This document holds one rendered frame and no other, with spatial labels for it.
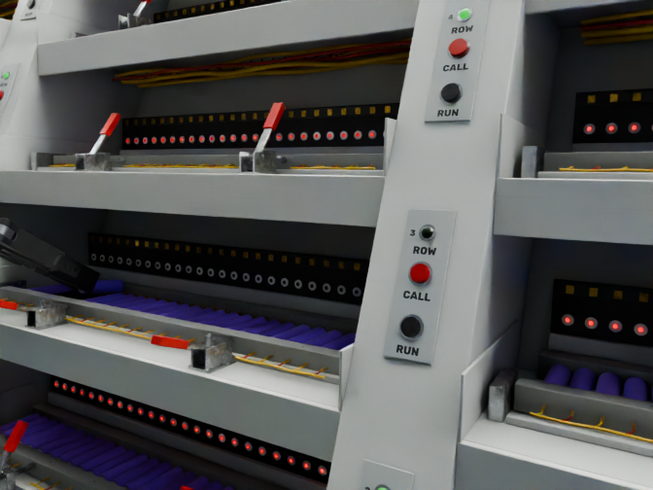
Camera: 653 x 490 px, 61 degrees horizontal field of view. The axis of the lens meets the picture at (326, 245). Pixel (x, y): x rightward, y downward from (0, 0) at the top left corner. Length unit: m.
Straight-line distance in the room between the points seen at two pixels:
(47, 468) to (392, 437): 0.47
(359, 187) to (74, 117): 0.60
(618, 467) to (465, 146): 0.26
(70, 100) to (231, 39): 0.38
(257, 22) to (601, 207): 0.42
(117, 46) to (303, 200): 0.40
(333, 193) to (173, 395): 0.25
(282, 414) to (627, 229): 0.31
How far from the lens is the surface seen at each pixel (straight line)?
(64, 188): 0.78
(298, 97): 0.85
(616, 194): 0.44
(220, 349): 0.55
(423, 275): 0.44
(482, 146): 0.47
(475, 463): 0.43
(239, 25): 0.69
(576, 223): 0.45
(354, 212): 0.50
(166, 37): 0.76
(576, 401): 0.48
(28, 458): 0.82
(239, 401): 0.52
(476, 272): 0.43
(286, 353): 0.54
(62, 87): 0.99
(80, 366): 0.67
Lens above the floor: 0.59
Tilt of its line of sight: 12 degrees up
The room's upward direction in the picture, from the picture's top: 12 degrees clockwise
